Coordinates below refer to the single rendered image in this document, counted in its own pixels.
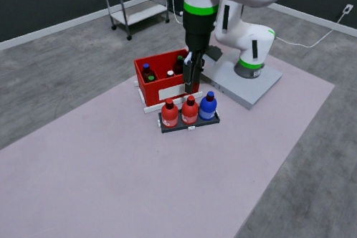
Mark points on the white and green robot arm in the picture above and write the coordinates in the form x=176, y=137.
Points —
x=254, y=41

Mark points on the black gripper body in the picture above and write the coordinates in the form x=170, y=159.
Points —
x=196, y=42

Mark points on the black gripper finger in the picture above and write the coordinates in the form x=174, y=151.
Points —
x=188, y=71
x=198, y=70

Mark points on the dark brown bottle with white cap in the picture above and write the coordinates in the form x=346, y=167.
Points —
x=170, y=74

